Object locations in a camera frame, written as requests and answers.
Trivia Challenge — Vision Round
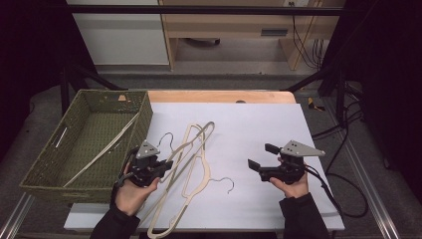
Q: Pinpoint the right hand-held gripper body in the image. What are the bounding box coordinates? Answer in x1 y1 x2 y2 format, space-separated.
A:
258 139 326 186

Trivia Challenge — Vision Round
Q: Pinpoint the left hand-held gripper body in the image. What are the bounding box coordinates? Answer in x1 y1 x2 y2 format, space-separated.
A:
123 139 168 188

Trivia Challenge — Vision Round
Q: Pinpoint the beige plastic clothes hanger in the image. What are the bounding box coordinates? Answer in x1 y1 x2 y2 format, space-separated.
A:
146 155 213 239
63 112 140 188
137 120 217 217
181 122 236 200

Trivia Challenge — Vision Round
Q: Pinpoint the green woven basket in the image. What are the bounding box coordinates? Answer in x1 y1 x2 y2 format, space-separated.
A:
19 89 154 204

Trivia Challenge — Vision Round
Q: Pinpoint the person's right hand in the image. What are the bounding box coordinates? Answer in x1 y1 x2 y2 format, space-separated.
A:
269 172 311 199

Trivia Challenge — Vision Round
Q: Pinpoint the person's left hand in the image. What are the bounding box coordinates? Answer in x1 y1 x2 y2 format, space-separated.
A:
113 165 161 217

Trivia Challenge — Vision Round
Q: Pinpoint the white table sheet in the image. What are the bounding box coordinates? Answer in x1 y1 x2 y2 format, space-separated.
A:
63 102 346 232

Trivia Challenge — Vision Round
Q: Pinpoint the yellow and black tool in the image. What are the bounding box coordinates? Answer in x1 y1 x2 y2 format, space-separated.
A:
307 97 326 113

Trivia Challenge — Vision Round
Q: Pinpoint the light wooden desk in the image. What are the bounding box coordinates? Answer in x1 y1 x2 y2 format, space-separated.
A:
158 0 346 72

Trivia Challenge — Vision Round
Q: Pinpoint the white cabinet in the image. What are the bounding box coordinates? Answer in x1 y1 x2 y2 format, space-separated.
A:
65 0 170 67

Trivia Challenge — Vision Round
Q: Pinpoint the black curtain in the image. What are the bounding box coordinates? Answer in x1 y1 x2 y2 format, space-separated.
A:
0 0 98 160
326 0 422 193

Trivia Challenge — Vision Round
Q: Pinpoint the white power strip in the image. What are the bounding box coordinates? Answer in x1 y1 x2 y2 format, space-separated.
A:
283 0 311 8

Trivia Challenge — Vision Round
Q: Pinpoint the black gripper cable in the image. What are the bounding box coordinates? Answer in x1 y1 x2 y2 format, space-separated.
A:
302 163 370 219

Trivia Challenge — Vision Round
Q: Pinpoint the black floor cable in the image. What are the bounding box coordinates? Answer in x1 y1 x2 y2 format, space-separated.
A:
312 99 366 140

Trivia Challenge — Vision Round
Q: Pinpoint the aluminium rail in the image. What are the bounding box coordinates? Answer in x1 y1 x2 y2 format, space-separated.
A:
344 135 402 239
0 193 34 239

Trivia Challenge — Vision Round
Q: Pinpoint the bundle of hanging cables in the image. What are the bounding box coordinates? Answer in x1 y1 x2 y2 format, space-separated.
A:
312 39 326 69

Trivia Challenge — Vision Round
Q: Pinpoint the black hanging cable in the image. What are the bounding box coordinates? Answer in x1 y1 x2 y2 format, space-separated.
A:
292 14 319 69

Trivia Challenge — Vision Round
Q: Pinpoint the black metal frame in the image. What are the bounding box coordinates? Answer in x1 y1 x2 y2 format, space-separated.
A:
59 3 352 118

